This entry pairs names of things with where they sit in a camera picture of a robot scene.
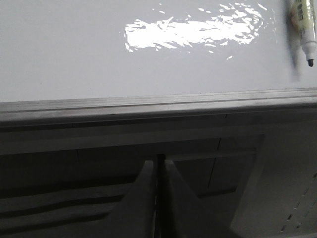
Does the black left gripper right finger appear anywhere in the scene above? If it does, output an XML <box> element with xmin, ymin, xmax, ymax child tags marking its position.
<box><xmin>162</xmin><ymin>160</ymin><xmax>239</xmax><ymax>238</ymax></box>

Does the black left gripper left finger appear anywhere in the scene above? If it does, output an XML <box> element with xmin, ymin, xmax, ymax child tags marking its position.
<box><xmin>84</xmin><ymin>160</ymin><xmax>156</xmax><ymax>238</ymax></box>

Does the white whiteboard marker black tip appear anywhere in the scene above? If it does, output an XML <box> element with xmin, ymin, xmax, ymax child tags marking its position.
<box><xmin>291</xmin><ymin>0</ymin><xmax>317</xmax><ymax>67</ymax></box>

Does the grey aluminium whiteboard tray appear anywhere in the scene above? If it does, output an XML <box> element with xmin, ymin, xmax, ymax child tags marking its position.
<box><xmin>0</xmin><ymin>88</ymin><xmax>317</xmax><ymax>128</ymax></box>

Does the white whiteboard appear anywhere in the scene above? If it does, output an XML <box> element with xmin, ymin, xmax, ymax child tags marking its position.
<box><xmin>0</xmin><ymin>0</ymin><xmax>317</xmax><ymax>102</ymax></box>

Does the white slotted pegboard panel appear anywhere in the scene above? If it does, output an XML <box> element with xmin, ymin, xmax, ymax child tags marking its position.
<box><xmin>230</xmin><ymin>123</ymin><xmax>317</xmax><ymax>238</ymax></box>

